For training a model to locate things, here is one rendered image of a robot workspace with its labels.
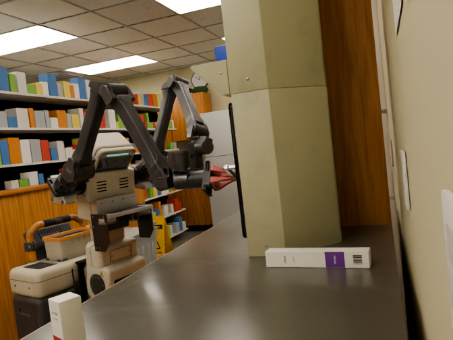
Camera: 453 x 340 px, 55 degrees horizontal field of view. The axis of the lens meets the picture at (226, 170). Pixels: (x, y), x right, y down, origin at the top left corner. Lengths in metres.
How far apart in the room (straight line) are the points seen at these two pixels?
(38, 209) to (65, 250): 1.20
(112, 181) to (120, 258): 0.35
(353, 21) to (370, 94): 0.25
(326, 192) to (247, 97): 0.37
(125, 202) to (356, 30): 1.20
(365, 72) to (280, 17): 0.41
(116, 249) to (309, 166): 1.06
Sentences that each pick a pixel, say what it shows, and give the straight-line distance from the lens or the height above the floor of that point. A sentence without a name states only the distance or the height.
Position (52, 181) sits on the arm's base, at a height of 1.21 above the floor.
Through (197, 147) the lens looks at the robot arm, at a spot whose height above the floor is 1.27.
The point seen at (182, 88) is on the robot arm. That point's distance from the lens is 2.04.
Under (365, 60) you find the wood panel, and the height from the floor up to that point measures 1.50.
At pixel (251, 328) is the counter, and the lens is 0.83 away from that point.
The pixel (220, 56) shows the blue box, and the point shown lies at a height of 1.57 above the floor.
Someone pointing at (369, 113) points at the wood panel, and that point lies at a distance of 1.57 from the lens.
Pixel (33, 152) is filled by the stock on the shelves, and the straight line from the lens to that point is 4.17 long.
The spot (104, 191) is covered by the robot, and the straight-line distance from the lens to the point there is 1.99.
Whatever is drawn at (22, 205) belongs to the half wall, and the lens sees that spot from 3.32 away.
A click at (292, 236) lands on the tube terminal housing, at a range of 1.27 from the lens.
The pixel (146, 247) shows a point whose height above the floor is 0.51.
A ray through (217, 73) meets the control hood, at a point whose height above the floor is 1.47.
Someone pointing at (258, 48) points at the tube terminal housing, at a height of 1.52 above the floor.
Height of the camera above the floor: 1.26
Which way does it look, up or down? 3 degrees down
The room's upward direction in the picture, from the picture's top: 6 degrees counter-clockwise
